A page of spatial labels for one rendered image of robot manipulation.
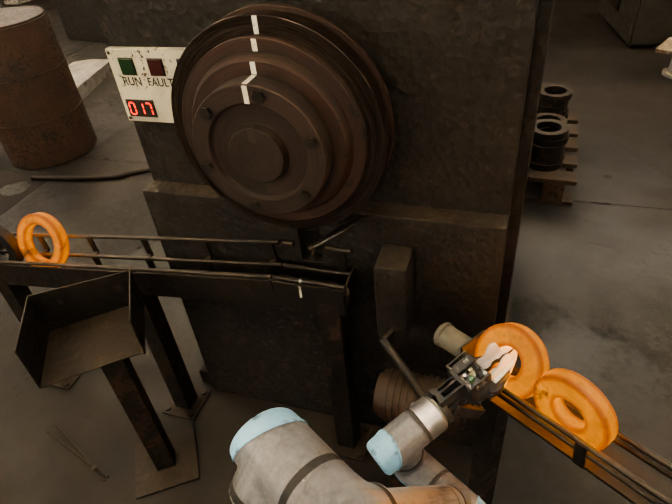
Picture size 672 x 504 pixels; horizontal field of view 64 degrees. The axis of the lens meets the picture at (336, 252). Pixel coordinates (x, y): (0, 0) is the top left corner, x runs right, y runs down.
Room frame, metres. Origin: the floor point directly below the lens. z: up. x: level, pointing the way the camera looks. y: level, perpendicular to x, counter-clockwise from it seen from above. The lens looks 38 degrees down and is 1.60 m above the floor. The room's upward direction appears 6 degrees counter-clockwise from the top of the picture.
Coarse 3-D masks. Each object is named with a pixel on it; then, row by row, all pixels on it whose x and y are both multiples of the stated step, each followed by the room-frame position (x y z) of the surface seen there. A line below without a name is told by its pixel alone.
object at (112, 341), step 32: (64, 288) 1.10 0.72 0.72; (96, 288) 1.11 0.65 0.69; (128, 288) 1.13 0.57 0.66; (32, 320) 1.03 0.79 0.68; (64, 320) 1.09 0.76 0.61; (96, 320) 1.09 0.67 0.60; (128, 320) 1.07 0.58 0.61; (32, 352) 0.94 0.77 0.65; (64, 352) 0.99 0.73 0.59; (96, 352) 0.97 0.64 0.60; (128, 352) 0.95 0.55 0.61; (128, 384) 0.99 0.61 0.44; (128, 416) 0.98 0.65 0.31; (160, 448) 0.99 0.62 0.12; (192, 448) 1.05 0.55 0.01; (160, 480) 0.95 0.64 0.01; (192, 480) 0.94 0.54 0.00
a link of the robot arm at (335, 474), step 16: (336, 464) 0.40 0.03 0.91; (304, 480) 0.38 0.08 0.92; (320, 480) 0.38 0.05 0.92; (336, 480) 0.38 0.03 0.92; (352, 480) 0.38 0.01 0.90; (432, 480) 0.53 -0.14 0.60; (448, 480) 0.52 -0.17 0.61; (304, 496) 0.36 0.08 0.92; (320, 496) 0.36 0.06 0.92; (336, 496) 0.36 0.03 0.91; (352, 496) 0.36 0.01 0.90; (368, 496) 0.37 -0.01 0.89; (384, 496) 0.38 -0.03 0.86; (400, 496) 0.40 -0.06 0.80; (416, 496) 0.42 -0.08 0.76; (432, 496) 0.44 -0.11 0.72; (448, 496) 0.46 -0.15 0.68; (464, 496) 0.48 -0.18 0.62
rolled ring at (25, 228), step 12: (36, 216) 1.43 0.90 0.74; (48, 216) 1.43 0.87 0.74; (24, 228) 1.43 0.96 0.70; (48, 228) 1.40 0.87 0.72; (60, 228) 1.40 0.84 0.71; (24, 240) 1.43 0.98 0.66; (60, 240) 1.37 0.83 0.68; (24, 252) 1.41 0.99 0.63; (36, 252) 1.42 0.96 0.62; (60, 252) 1.36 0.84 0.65
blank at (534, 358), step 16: (480, 336) 0.77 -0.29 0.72; (496, 336) 0.75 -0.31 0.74; (512, 336) 0.73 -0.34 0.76; (528, 336) 0.71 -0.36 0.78; (480, 352) 0.75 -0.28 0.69; (528, 352) 0.69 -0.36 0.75; (544, 352) 0.68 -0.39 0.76; (528, 368) 0.67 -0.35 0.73; (544, 368) 0.66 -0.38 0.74; (512, 384) 0.67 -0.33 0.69; (528, 384) 0.65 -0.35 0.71
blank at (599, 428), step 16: (560, 368) 0.62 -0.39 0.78; (544, 384) 0.61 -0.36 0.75; (560, 384) 0.58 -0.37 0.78; (576, 384) 0.57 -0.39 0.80; (592, 384) 0.56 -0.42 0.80; (544, 400) 0.60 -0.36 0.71; (560, 400) 0.60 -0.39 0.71; (576, 400) 0.55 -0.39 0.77; (592, 400) 0.54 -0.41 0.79; (608, 400) 0.54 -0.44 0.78; (560, 416) 0.58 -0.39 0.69; (592, 416) 0.53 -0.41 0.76; (608, 416) 0.52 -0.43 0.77; (576, 432) 0.54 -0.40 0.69; (592, 432) 0.52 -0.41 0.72; (608, 432) 0.50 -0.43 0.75
